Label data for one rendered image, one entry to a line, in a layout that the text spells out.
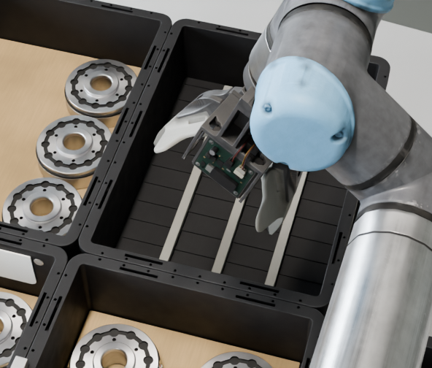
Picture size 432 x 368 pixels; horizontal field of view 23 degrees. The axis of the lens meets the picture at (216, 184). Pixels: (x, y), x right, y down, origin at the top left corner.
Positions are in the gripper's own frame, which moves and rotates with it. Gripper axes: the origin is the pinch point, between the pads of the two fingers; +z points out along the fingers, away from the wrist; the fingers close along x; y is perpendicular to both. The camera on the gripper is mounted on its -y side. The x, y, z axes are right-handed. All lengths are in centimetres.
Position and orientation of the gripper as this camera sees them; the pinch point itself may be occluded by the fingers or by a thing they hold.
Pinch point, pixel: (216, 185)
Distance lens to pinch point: 110.1
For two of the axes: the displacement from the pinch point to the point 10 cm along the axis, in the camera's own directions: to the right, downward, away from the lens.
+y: -5.0, 5.9, -6.4
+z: -3.6, 5.4, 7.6
